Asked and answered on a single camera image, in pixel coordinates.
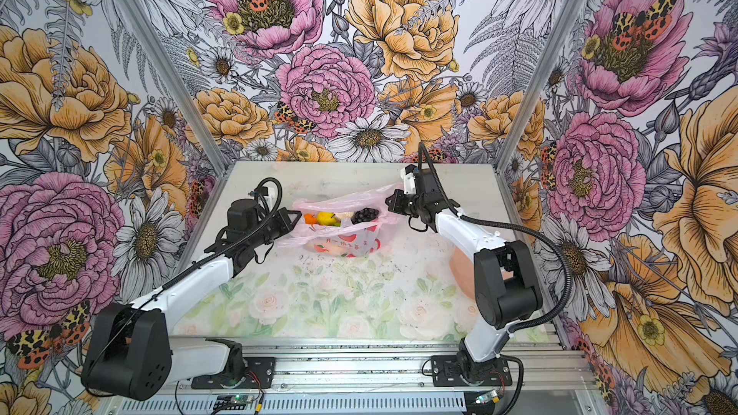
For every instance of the left aluminium frame post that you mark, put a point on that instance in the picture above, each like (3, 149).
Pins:
(134, 12)

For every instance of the pink plastic bag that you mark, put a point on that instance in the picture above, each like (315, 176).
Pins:
(353, 225)

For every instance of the black grape bunch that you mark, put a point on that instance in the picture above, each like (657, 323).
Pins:
(365, 215)

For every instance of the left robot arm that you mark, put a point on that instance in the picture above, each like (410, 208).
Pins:
(131, 353)

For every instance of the pink scalloped bowl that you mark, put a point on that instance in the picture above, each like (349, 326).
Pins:
(462, 269)

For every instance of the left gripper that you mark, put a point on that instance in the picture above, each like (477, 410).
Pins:
(287, 226)

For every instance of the orange fruit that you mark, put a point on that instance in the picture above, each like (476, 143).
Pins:
(310, 219)

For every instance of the aluminium front rail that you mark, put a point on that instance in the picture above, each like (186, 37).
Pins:
(377, 378)

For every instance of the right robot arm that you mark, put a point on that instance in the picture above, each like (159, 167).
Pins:
(506, 287)

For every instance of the right aluminium frame post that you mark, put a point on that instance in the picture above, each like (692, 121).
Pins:
(559, 33)

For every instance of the aluminium frame post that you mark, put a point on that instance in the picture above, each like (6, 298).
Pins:
(559, 33)
(134, 12)

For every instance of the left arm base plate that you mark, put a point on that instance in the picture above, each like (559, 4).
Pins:
(249, 373)

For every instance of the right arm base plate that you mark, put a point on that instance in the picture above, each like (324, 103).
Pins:
(459, 371)

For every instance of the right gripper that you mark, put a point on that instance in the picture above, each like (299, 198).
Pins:
(396, 198)

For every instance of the yellow banana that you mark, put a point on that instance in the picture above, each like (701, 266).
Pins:
(328, 219)

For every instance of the left green circuit board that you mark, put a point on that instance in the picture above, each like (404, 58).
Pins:
(233, 402)

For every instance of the green circuit board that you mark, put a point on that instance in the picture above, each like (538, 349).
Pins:
(491, 396)
(233, 402)

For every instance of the right green circuit board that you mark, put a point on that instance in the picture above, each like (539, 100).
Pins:
(491, 396)

